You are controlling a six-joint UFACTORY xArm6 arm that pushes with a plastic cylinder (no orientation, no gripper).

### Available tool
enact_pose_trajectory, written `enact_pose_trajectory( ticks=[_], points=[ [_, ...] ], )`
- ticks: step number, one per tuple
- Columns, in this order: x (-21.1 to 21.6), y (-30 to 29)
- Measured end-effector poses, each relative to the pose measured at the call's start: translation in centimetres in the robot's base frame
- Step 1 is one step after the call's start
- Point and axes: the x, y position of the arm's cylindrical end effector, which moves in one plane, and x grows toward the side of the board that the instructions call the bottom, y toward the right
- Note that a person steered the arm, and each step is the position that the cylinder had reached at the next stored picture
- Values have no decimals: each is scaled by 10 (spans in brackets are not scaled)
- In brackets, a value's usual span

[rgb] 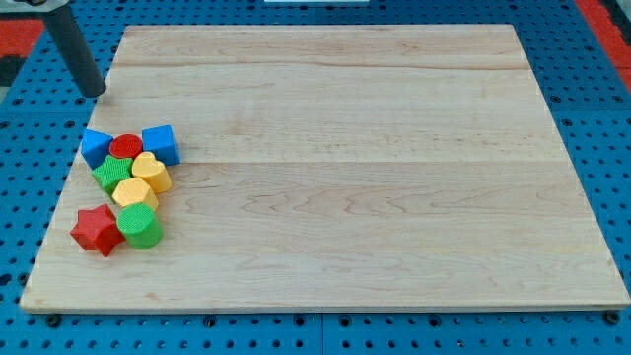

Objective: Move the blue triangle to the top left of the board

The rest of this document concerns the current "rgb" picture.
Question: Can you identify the wooden board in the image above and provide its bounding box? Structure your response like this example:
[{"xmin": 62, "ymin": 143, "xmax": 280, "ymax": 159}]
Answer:
[{"xmin": 20, "ymin": 25, "xmax": 630, "ymax": 314}]

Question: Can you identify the blue triangle block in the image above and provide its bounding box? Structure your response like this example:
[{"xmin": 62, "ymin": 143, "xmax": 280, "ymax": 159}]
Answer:
[{"xmin": 81, "ymin": 129, "xmax": 113, "ymax": 170}]

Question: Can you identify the blue cube block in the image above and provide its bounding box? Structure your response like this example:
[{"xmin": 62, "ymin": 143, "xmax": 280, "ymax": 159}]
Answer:
[{"xmin": 141, "ymin": 125, "xmax": 180, "ymax": 166}]

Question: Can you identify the yellow heart block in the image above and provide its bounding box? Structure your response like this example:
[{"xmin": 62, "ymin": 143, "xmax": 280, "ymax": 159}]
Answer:
[{"xmin": 131, "ymin": 151, "xmax": 173, "ymax": 193}]

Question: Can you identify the green cylinder block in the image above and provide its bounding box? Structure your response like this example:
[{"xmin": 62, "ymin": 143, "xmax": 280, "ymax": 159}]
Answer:
[{"xmin": 116, "ymin": 203, "xmax": 164, "ymax": 249}]

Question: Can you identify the yellow hexagon block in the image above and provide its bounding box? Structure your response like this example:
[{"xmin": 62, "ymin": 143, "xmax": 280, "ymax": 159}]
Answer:
[{"xmin": 111, "ymin": 177, "xmax": 159, "ymax": 211}]

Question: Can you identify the red cylinder block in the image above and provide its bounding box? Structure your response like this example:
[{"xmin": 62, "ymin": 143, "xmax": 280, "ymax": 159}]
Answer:
[{"xmin": 109, "ymin": 134, "xmax": 143, "ymax": 159}]

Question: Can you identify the green star block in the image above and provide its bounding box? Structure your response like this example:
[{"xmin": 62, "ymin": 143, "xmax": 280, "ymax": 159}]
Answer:
[{"xmin": 92, "ymin": 155, "xmax": 133, "ymax": 195}]

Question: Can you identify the red star block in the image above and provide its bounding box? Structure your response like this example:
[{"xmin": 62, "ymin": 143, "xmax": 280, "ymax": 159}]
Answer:
[{"xmin": 70, "ymin": 204, "xmax": 125, "ymax": 257}]

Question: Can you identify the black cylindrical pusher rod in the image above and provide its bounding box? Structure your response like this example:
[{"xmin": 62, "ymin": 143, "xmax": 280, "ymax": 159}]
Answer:
[{"xmin": 41, "ymin": 1, "xmax": 106, "ymax": 98}]

